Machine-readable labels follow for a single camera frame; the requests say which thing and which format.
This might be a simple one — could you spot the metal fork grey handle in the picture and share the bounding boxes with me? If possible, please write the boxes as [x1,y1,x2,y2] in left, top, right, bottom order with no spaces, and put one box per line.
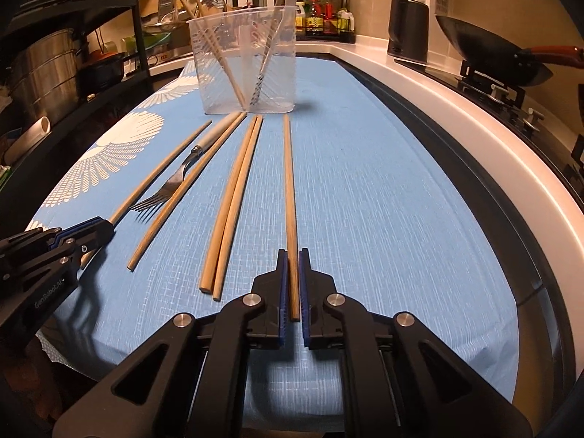
[130,112,244,212]

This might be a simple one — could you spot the white ceramic spoon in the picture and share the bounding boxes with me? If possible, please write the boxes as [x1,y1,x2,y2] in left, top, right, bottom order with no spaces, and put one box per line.
[250,0,297,107]

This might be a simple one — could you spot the thin wooden chopstick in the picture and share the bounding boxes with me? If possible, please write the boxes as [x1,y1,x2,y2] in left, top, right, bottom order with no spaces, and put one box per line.
[283,114,301,321]

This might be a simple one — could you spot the blue patterned table cloth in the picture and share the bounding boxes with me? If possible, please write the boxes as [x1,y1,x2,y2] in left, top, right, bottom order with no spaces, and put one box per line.
[29,57,520,431]

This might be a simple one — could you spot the white paper roll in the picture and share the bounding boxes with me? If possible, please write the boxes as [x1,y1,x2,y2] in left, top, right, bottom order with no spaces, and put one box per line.
[3,116,50,166]

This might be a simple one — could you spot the steel stock pot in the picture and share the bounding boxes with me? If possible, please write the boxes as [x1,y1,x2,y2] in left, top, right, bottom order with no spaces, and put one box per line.
[9,29,78,124]

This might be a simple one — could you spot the red lidded black pot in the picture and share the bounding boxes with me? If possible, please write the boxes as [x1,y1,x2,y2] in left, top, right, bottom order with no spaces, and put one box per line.
[76,51,125,96]

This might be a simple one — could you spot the black storage shelf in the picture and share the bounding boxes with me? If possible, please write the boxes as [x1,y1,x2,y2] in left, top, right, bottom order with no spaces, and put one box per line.
[1,0,156,236]

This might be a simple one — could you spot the clear plastic utensil holder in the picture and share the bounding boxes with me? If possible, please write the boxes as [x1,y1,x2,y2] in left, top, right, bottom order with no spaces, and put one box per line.
[189,6,296,115]

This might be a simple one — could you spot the black gas stove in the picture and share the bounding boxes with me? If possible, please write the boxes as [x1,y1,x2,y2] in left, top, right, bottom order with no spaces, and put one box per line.
[395,57,583,205]

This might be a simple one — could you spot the yellow oil bottle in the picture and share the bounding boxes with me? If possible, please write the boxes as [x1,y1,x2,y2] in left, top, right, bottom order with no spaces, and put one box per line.
[295,2,306,38]

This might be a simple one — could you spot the black spice rack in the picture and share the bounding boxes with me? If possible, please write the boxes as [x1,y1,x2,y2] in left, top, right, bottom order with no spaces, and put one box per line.
[296,0,356,43]

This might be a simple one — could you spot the black electric kettle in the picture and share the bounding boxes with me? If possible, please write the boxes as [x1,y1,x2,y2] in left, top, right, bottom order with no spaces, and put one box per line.
[387,0,429,64]

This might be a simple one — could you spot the black wok red handle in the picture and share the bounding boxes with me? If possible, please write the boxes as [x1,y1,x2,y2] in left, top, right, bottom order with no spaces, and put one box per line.
[435,15,583,87]

